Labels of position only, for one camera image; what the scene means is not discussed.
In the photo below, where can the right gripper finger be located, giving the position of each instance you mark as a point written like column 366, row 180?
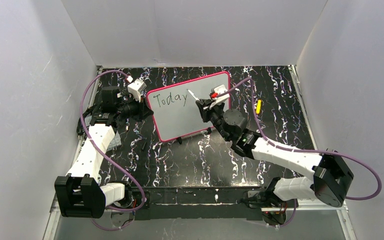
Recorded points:
column 205, row 102
column 203, row 111

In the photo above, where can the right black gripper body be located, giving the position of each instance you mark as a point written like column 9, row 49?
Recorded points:
column 205, row 110

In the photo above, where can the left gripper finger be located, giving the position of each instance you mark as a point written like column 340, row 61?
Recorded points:
column 145, row 104
column 146, row 113

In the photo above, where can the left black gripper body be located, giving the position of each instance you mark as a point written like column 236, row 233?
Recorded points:
column 139, row 109

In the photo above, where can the white whiteboard marker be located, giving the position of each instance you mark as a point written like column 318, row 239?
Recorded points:
column 193, row 95

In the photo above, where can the pink framed whiteboard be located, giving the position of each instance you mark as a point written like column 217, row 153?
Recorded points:
column 175, row 112

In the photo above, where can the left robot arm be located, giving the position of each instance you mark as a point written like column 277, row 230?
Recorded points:
column 78, row 192

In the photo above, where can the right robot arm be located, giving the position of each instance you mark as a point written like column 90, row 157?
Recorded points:
column 324, row 176

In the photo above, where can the clear plastic organizer box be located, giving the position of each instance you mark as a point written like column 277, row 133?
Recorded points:
column 115, row 142

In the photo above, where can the yellow marker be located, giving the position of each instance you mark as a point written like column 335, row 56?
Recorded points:
column 258, row 106

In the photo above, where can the black wire board stand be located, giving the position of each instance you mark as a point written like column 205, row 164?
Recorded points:
column 180, row 139

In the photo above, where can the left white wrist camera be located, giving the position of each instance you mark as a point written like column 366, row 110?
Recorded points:
column 136, row 89

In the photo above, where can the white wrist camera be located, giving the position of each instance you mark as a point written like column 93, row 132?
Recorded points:
column 218, row 96
column 136, row 89

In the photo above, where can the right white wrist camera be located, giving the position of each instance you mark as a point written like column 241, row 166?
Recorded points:
column 218, row 96

